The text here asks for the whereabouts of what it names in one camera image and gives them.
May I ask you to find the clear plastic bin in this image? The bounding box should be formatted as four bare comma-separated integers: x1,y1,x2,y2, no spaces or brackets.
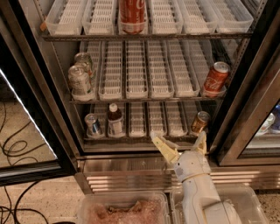
170,184,269,224
77,191,171,224

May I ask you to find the wire shelf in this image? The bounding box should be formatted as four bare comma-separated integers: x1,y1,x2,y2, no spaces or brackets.
70,96,225,104
42,32,253,42
84,136,197,144

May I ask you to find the bottom wire shelf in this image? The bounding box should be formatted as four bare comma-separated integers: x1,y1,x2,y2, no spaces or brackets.
84,136,197,144

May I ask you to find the front silver green can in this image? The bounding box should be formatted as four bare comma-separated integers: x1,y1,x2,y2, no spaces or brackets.
68,66,92,95

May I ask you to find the black floor cable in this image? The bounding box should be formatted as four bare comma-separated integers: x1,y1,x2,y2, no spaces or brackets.
0,101,51,224

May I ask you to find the right clear plastic bin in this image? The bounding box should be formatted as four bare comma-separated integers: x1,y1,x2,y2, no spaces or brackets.
170,184,269,224

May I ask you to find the top wire shelf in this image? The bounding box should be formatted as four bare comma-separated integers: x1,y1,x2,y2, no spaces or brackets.
42,32,253,42

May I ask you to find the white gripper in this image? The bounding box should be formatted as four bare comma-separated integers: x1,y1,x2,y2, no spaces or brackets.
150,131,211,182

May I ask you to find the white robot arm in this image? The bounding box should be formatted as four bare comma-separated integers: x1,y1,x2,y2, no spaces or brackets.
150,131,242,224

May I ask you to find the red cola bottle top shelf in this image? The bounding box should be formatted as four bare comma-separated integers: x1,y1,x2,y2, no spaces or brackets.
119,0,145,34

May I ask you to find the red cola can middle shelf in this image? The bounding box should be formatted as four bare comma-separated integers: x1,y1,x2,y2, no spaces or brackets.
203,61,230,97

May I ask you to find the orange soda can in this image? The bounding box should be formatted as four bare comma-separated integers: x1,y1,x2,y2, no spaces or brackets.
191,111,211,133

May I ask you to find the right closed fridge door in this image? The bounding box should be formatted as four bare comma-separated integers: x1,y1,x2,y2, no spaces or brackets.
211,0,280,166

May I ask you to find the blue silver can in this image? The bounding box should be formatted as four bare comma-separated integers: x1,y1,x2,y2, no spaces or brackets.
84,113,102,137

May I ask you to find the steel fridge base grille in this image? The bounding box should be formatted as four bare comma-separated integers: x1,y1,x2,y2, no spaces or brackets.
74,154,280,194

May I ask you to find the rear silver green can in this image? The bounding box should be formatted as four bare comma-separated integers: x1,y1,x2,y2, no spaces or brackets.
74,52,95,79

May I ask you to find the silver green can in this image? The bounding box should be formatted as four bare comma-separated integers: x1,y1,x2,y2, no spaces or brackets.
68,66,92,95
74,52,95,79

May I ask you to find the brown bottle white cap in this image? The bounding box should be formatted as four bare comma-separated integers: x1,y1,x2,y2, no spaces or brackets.
108,103,124,136

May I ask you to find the middle wire shelf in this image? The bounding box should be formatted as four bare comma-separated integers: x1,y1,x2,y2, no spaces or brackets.
70,96,225,104

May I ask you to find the open glass fridge door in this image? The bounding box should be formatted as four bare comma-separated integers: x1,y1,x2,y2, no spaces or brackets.
0,0,77,186

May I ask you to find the left clear plastic bin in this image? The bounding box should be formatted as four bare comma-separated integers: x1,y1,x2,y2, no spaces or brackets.
77,191,171,224

